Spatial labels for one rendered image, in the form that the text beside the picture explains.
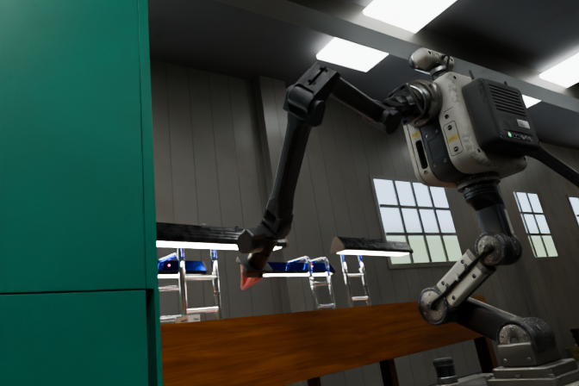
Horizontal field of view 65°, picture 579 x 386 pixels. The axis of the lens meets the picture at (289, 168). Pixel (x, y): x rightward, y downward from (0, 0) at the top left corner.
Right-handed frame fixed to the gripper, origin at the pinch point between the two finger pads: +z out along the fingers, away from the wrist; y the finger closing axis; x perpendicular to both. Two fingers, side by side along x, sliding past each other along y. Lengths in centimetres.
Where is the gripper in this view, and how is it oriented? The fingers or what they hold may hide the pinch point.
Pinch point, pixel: (243, 287)
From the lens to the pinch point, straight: 145.8
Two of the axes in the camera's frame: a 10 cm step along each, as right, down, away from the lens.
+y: -7.2, -1.5, -6.8
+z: -4.4, 8.6, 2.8
